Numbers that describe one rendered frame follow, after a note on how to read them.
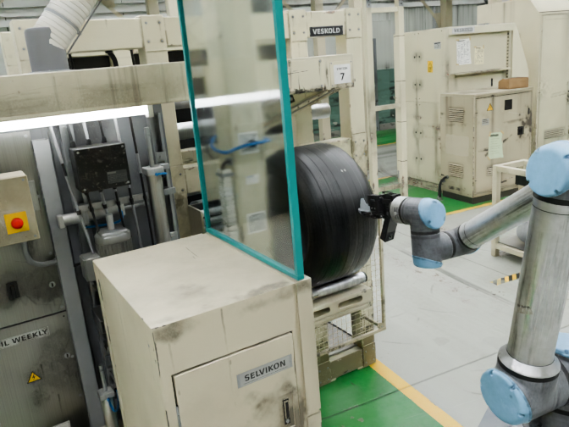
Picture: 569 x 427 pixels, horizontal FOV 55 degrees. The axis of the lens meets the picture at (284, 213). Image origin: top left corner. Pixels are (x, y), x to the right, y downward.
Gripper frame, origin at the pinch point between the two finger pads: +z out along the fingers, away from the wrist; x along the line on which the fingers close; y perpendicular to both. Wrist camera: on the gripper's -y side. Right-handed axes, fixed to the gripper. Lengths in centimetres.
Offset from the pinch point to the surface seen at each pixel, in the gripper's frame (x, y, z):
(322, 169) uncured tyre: 8.6, 16.9, 9.1
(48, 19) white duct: 86, 79, 40
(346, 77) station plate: -31, 50, 41
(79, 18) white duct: 76, 79, 40
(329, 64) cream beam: -23, 56, 40
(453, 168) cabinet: -373, -51, 305
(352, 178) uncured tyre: -1.5, 11.7, 5.0
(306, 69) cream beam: -11, 55, 40
